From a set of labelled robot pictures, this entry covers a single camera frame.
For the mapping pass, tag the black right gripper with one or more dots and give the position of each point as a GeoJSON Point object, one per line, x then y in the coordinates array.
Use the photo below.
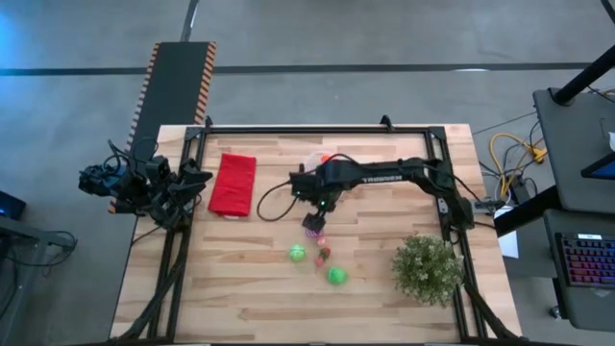
{"type": "Point", "coordinates": [314, 187]}

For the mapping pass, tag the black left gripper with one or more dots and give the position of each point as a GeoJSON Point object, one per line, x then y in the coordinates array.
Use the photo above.
{"type": "Point", "coordinates": [170, 199]}

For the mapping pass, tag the purple striped toy ball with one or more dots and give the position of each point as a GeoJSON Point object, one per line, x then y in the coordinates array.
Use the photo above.
{"type": "Point", "coordinates": [314, 234]}

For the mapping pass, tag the red toy strawberry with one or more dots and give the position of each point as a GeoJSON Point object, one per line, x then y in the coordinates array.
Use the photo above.
{"type": "Point", "coordinates": [326, 252]}

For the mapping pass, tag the small green toy ball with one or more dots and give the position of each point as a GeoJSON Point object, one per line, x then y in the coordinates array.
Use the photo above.
{"type": "Point", "coordinates": [297, 253]}

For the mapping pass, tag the orange toy carrot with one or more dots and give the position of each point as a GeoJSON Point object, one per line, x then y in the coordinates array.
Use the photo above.
{"type": "Point", "coordinates": [326, 157]}

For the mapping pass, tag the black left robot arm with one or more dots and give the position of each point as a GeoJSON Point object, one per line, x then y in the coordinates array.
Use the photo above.
{"type": "Point", "coordinates": [139, 187]}

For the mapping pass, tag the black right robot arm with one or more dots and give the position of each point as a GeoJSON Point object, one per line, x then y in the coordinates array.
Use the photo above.
{"type": "Point", "coordinates": [394, 175]}

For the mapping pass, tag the clear round plastic tupperware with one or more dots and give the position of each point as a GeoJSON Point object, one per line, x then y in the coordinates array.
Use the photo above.
{"type": "Point", "coordinates": [314, 157]}

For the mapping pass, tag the small peach toy fruit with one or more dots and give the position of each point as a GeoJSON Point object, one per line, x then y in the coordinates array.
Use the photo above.
{"type": "Point", "coordinates": [321, 241]}

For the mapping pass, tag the red folded cloth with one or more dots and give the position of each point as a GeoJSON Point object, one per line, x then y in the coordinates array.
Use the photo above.
{"type": "Point", "coordinates": [233, 185]}

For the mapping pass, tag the large green toy ball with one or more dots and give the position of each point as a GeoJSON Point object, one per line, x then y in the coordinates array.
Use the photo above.
{"type": "Point", "coordinates": [337, 275]}

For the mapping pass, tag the black mat with orange stripes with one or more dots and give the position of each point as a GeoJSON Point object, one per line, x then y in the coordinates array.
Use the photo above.
{"type": "Point", "coordinates": [175, 81]}

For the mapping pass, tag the green potted artificial plant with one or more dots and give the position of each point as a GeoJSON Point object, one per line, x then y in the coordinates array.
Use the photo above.
{"type": "Point", "coordinates": [427, 269]}

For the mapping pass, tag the dark side table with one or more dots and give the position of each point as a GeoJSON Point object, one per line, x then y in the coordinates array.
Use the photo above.
{"type": "Point", "coordinates": [29, 235]}

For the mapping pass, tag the white paper sheet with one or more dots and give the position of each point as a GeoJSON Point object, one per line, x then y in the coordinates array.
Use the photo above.
{"type": "Point", "coordinates": [509, 244]}

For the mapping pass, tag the black power strip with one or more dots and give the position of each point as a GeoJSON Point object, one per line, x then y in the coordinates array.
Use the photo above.
{"type": "Point", "coordinates": [520, 188]}

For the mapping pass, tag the grey desk with black pole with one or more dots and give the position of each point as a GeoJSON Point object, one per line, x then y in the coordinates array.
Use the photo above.
{"type": "Point", "coordinates": [572, 154]}

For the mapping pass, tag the rainbow backlit keyboard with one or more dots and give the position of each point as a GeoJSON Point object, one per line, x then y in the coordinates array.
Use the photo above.
{"type": "Point", "coordinates": [588, 259]}

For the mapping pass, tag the grey desk under keyboard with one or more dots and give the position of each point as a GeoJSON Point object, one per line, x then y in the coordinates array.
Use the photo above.
{"type": "Point", "coordinates": [581, 307]}

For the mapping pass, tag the laptop with blue screen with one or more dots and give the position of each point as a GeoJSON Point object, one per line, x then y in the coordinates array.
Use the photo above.
{"type": "Point", "coordinates": [603, 168]}

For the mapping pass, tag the black aluminium table frame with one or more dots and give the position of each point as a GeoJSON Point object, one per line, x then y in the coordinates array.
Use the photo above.
{"type": "Point", "coordinates": [269, 130]}

